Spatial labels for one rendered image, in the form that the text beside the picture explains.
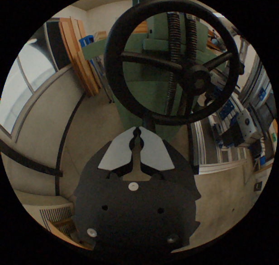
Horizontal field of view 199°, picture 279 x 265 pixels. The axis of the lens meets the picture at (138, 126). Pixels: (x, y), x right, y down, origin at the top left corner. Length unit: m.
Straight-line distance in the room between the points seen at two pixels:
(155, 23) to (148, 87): 0.25
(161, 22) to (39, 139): 1.34
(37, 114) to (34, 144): 0.36
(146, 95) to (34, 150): 1.29
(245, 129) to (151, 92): 0.52
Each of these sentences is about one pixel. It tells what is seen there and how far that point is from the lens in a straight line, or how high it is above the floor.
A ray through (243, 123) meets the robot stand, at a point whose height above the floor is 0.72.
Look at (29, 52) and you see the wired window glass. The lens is 1.65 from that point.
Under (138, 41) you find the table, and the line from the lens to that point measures 0.30.
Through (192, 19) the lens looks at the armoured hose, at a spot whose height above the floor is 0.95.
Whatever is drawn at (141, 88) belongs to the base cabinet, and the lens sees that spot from 0.35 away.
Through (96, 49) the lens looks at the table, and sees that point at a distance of 0.33.
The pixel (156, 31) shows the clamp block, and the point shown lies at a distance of 0.21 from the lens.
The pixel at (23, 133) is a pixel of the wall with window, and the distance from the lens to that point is 1.22.
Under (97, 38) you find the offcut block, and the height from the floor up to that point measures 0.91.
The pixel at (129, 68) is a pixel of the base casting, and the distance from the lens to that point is 0.32.
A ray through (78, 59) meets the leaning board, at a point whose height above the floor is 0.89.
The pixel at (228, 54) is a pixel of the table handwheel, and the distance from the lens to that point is 0.20.
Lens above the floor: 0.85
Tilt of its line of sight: 57 degrees down
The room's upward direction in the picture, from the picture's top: 5 degrees counter-clockwise
